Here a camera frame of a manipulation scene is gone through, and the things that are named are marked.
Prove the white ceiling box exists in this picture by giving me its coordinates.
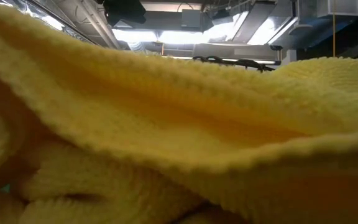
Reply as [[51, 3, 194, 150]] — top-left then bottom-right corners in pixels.
[[317, 0, 358, 18]]

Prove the yellow vertical pole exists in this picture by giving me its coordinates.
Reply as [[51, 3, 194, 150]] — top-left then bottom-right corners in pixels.
[[332, 0, 336, 57]]

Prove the shiny foil-wrapped duct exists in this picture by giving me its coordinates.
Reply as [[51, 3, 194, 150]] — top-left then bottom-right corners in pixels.
[[0, 0, 96, 44]]

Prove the yellow microfiber towel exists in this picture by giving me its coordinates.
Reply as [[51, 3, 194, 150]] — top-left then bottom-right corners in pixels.
[[0, 0, 358, 224]]

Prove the ceiling light strip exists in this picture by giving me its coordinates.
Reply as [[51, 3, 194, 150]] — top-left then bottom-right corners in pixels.
[[160, 54, 282, 65]]

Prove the grey ceiling box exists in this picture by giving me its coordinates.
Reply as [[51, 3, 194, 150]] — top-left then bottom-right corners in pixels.
[[181, 9, 203, 29]]

